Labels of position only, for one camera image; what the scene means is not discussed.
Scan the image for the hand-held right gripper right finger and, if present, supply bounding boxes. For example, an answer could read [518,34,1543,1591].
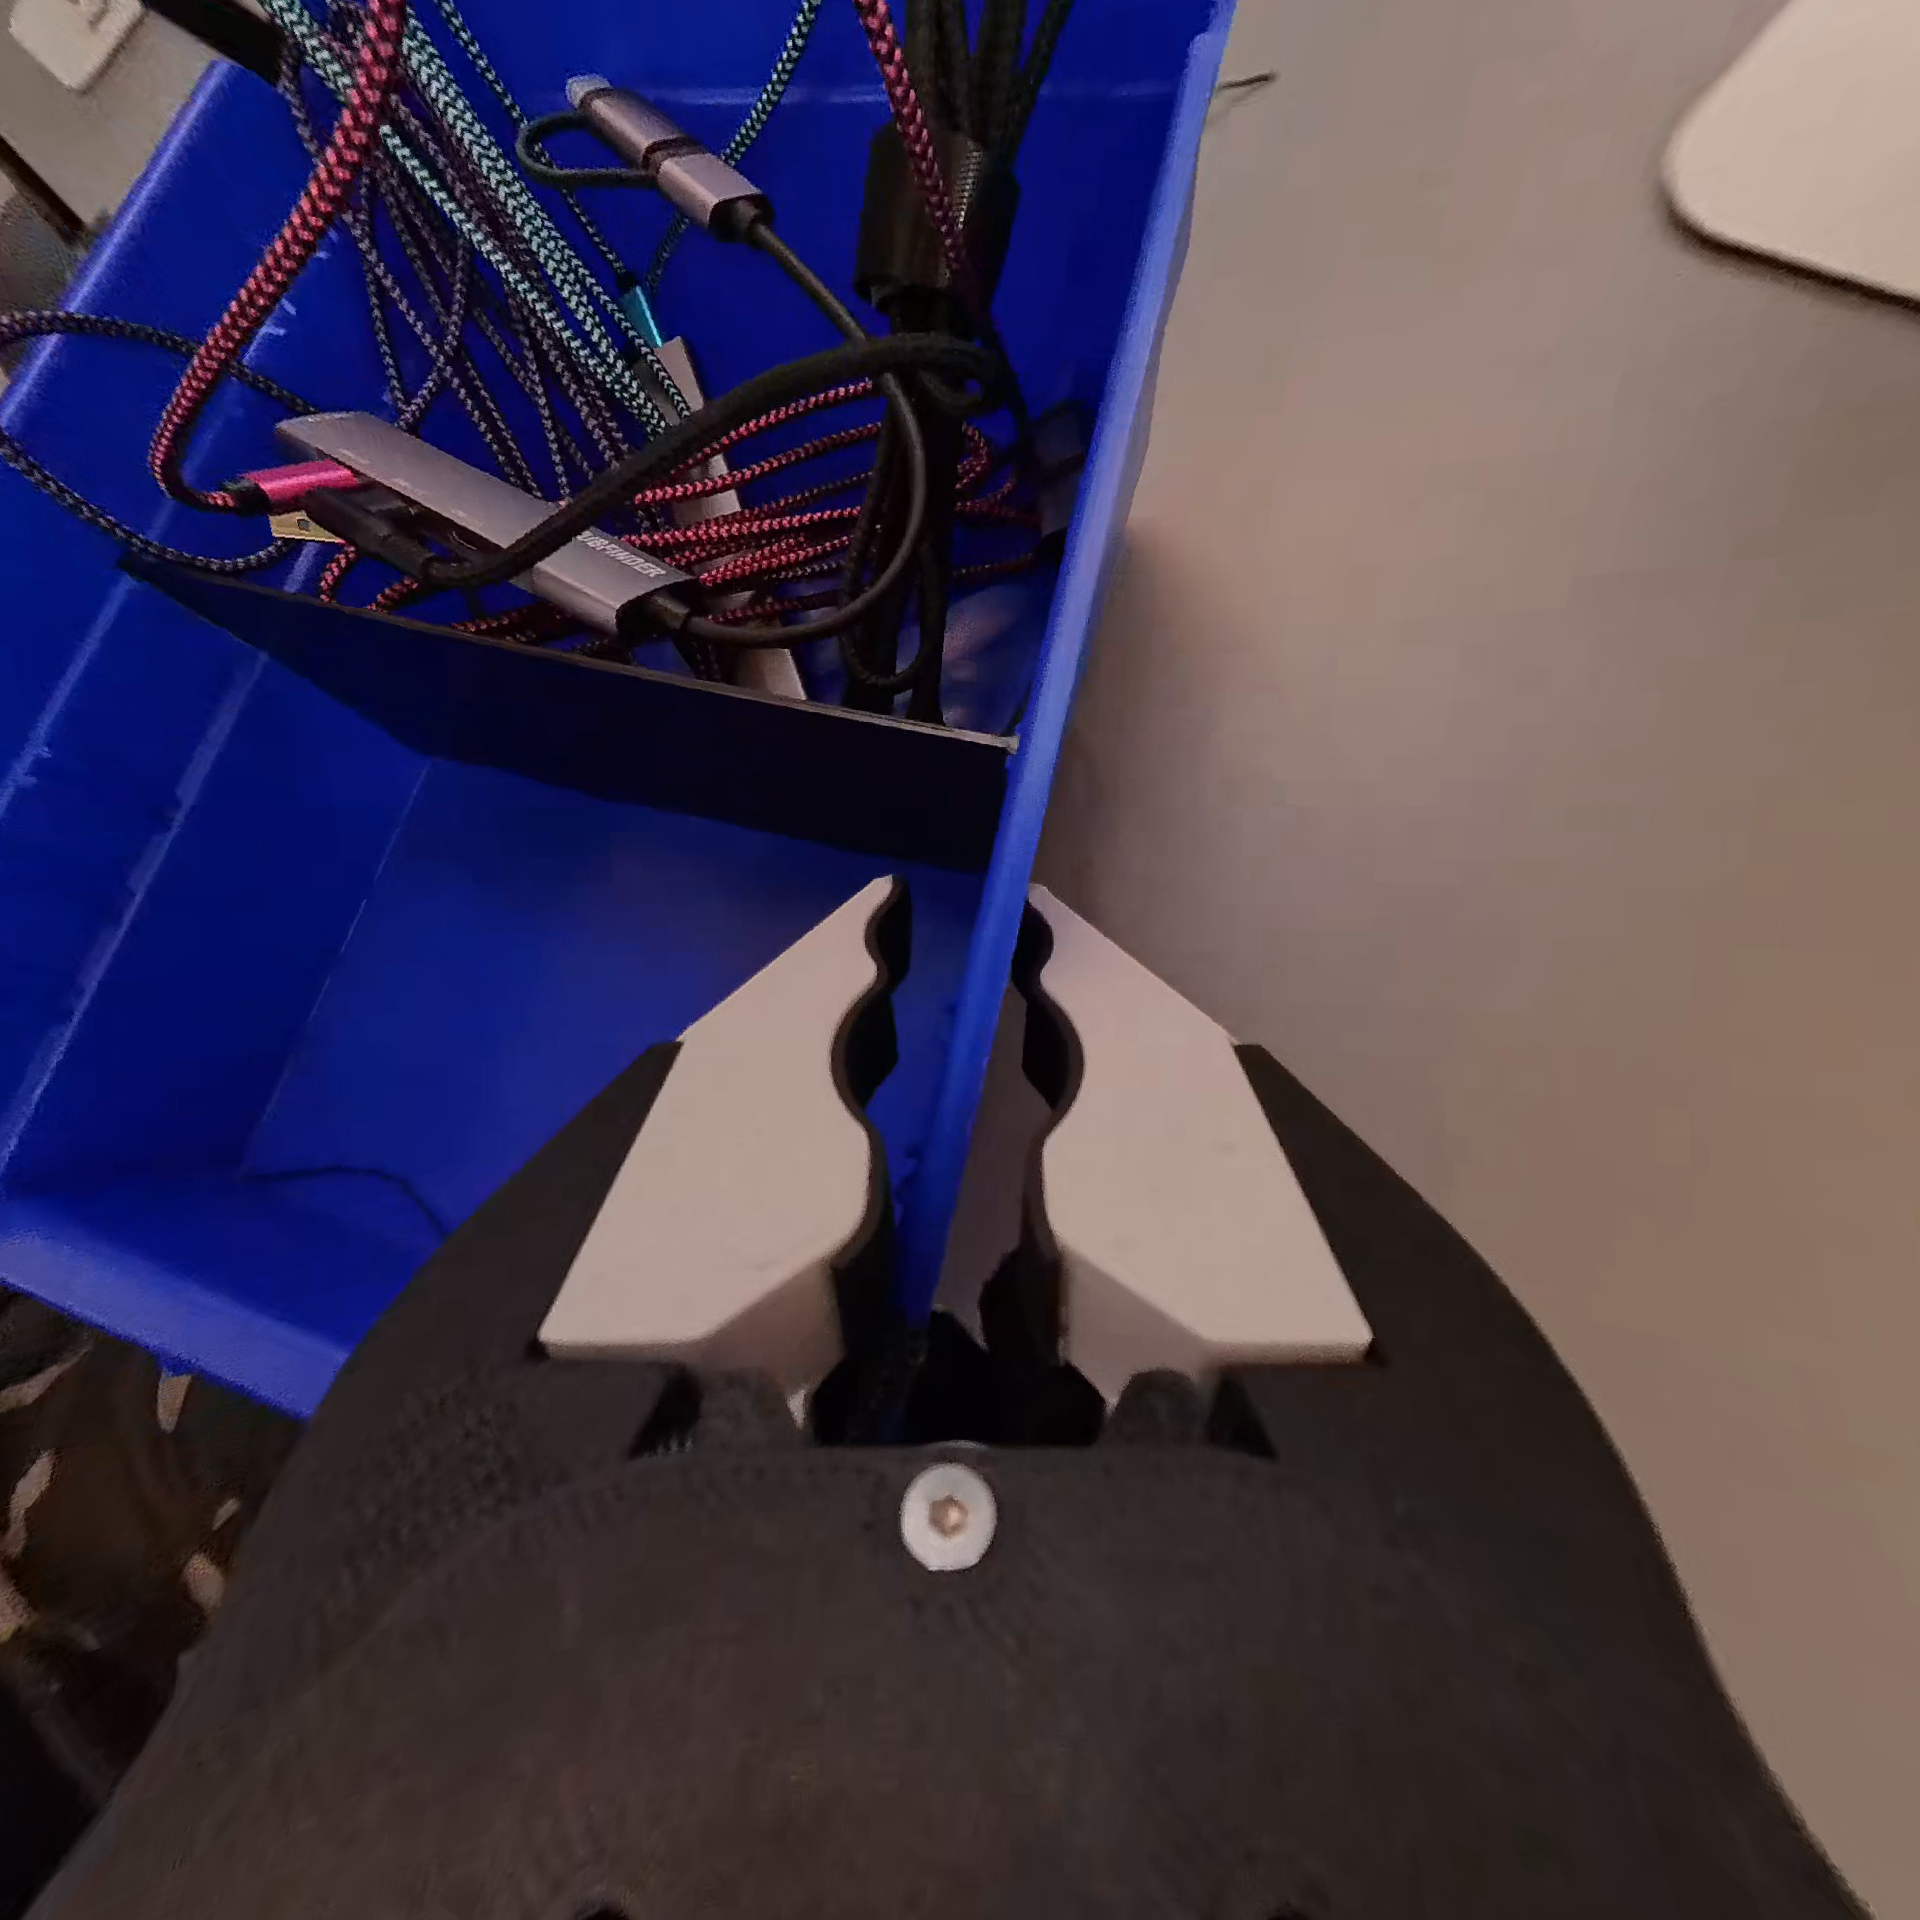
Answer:
[1017,885,1373,1424]

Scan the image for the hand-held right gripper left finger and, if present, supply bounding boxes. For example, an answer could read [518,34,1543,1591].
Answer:
[537,878,915,1424]

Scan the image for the blue divided plastic bin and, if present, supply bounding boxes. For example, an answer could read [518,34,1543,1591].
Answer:
[0,0,1239,1420]

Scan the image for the pink braided usb-c cable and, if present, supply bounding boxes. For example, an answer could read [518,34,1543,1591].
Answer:
[146,0,1059,649]

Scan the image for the grey usb plug adapter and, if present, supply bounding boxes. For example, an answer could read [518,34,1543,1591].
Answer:
[517,76,778,245]

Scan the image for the camouflage trousers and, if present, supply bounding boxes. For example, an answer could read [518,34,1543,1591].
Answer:
[0,1288,309,1801]

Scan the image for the white adjustable stand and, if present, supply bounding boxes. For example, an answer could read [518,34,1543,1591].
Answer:
[1661,0,1920,308]

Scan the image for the dark purple braided cable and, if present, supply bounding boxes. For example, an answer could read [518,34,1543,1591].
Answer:
[0,88,634,577]

